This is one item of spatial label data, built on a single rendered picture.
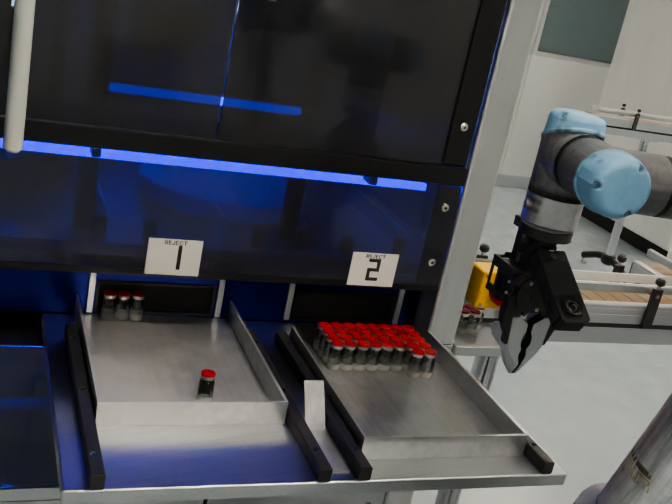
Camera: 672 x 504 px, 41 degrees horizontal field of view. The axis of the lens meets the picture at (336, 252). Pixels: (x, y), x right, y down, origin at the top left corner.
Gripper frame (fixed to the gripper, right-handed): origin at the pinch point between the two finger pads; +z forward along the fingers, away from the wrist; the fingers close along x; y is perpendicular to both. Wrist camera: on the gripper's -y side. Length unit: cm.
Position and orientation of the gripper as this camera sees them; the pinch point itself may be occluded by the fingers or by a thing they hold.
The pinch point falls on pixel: (516, 366)
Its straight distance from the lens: 128.5
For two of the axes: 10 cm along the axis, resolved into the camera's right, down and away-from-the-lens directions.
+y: -3.3, -3.7, 8.7
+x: -9.2, -0.6, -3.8
